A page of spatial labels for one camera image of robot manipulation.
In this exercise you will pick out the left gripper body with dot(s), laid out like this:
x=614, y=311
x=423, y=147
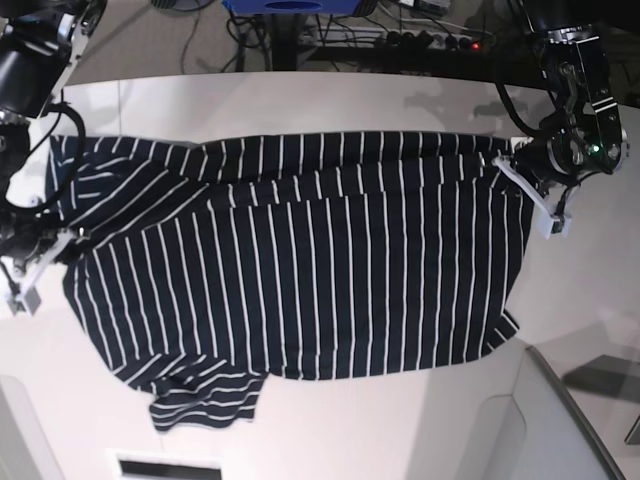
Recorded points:
x=536, y=161

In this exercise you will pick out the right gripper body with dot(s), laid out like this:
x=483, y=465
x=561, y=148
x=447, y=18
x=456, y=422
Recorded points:
x=22, y=240

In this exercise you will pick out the navy white striped t-shirt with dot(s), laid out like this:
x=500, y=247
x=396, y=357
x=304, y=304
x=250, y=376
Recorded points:
x=207, y=269

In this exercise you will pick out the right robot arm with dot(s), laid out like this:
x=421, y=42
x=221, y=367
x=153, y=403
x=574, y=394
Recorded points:
x=42, y=43

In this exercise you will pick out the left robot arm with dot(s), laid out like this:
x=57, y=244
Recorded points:
x=583, y=136

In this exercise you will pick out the power strip with red light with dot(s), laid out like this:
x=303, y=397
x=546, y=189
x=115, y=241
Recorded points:
x=421, y=40

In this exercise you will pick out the grey monitor edge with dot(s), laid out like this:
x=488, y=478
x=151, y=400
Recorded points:
x=595, y=444

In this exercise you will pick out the blue box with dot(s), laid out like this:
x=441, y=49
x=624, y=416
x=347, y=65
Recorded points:
x=250, y=7

